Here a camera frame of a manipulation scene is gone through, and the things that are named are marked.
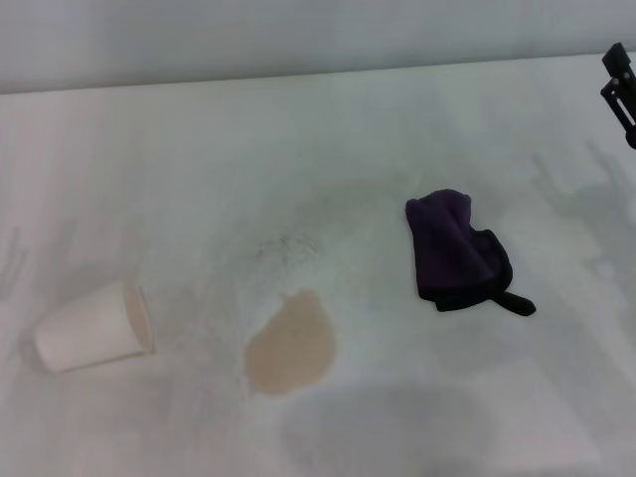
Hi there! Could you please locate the purple rag with black trim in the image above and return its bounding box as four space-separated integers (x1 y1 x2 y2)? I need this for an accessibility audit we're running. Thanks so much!
404 187 537 317

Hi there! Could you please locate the brown water stain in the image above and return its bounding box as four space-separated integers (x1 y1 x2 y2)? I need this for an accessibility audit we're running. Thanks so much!
242 288 339 398

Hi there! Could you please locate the white paper cup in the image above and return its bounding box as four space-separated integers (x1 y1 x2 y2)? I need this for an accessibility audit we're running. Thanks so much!
33 278 156 374

